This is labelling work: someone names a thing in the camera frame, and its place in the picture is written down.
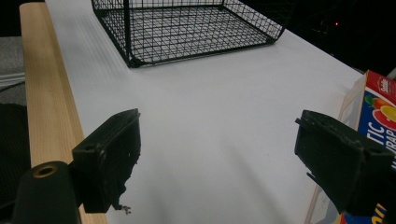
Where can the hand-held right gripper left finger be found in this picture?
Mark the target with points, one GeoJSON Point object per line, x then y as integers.
{"type": "Point", "coordinates": [107, 155]}

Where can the dark mesh chair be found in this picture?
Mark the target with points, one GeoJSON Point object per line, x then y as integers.
{"type": "Point", "coordinates": [12, 149]}

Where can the light wooden table edge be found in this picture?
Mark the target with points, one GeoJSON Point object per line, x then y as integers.
{"type": "Point", "coordinates": [46, 93]}

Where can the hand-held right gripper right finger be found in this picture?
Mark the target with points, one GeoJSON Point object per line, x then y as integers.
{"type": "Point", "coordinates": [334, 149]}

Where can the blue red plastic wrap box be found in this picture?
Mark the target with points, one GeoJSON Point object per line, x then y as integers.
{"type": "Point", "coordinates": [378, 105]}

